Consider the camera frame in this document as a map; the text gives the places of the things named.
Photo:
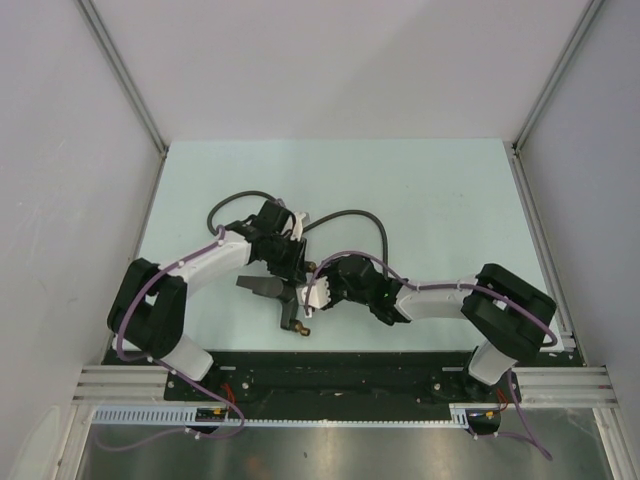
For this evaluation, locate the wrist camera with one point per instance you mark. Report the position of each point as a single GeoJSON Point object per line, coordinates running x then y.
{"type": "Point", "coordinates": [314, 297]}
{"type": "Point", "coordinates": [300, 219]}

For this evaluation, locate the aluminium corner post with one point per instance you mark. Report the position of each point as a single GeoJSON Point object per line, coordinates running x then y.
{"type": "Point", "coordinates": [114, 59]}
{"type": "Point", "coordinates": [567, 56]}

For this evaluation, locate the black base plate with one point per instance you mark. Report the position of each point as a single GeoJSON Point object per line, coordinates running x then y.
{"type": "Point", "coordinates": [348, 386]}

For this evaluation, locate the left aluminium corner post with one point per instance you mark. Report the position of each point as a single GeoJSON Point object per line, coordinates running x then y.
{"type": "Point", "coordinates": [114, 59]}

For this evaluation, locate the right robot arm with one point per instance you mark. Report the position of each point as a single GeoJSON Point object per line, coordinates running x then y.
{"type": "Point", "coordinates": [513, 316]}

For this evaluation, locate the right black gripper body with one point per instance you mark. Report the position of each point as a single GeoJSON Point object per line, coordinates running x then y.
{"type": "Point", "coordinates": [338, 287]}

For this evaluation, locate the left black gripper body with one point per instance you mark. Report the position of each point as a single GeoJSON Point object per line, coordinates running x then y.
{"type": "Point", "coordinates": [285, 256]}

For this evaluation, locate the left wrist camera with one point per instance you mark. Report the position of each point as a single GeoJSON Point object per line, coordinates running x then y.
{"type": "Point", "coordinates": [300, 219]}

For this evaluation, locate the right aluminium corner post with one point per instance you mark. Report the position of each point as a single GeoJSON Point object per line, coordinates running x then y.
{"type": "Point", "coordinates": [567, 56]}

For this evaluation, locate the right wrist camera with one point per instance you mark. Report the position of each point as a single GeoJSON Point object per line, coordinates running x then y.
{"type": "Point", "coordinates": [314, 297]}

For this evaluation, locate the slotted cable duct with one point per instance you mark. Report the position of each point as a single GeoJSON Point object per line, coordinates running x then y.
{"type": "Point", "coordinates": [452, 416]}

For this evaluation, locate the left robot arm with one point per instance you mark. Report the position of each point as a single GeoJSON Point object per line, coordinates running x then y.
{"type": "Point", "coordinates": [148, 314]}

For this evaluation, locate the aluminium frame rail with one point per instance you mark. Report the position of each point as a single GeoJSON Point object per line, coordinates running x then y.
{"type": "Point", "coordinates": [120, 385]}

